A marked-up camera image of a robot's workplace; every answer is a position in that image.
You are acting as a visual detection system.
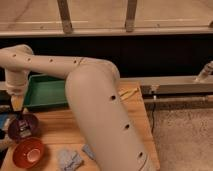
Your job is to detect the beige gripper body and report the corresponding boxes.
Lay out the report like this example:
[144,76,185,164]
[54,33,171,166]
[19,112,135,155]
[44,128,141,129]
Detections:
[5,69,29,96]

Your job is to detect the left wooden post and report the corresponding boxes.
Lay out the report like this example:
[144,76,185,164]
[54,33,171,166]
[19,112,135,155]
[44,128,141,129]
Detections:
[57,0,73,34]

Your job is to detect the pale yellow fries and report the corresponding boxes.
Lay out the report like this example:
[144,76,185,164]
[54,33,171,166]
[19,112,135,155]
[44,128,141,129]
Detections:
[119,88,138,101]

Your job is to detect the black dish brush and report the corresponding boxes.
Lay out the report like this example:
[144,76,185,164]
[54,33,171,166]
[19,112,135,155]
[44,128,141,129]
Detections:
[17,111,31,138]

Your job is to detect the blue object at edge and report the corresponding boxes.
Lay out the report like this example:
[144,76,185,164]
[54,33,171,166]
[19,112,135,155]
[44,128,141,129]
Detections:
[0,114,10,130]

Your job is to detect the blue sponge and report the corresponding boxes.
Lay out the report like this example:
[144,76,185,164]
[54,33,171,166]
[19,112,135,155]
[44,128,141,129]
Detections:
[82,144,96,161]

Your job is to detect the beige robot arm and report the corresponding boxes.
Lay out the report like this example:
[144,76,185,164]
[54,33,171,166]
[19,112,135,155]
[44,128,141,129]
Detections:
[0,45,157,171]

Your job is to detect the right wooden post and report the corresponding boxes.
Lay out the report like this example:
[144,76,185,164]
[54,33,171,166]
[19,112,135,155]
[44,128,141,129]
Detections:
[124,0,137,32]

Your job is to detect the wooden post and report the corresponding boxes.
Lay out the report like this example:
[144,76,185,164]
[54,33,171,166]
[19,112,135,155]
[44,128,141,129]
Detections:
[57,0,73,34]
[124,0,137,32]

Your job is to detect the grey crumpled cloth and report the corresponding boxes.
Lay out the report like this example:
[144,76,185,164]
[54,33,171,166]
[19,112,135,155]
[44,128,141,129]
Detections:
[57,149,83,171]

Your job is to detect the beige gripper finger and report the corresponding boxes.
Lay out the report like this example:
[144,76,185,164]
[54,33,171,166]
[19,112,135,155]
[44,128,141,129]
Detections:
[11,96,24,111]

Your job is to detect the green plastic tray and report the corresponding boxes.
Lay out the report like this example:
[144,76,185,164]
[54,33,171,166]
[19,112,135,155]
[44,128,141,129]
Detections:
[23,74,68,110]

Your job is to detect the purple bowl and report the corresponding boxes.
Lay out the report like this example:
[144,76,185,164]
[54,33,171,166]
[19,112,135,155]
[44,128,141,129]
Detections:
[8,114,39,141]

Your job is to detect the orange bowl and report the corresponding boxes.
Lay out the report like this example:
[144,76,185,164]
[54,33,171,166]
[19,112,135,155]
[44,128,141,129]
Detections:
[12,137,45,169]

